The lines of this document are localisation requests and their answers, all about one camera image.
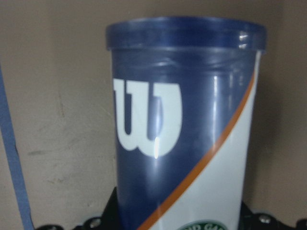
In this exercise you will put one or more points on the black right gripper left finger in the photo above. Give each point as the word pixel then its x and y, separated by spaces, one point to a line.
pixel 108 220

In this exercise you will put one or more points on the blue white tennis ball can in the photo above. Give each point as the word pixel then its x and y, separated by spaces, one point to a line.
pixel 184 90

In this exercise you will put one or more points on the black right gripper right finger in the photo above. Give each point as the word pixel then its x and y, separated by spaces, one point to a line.
pixel 262 221

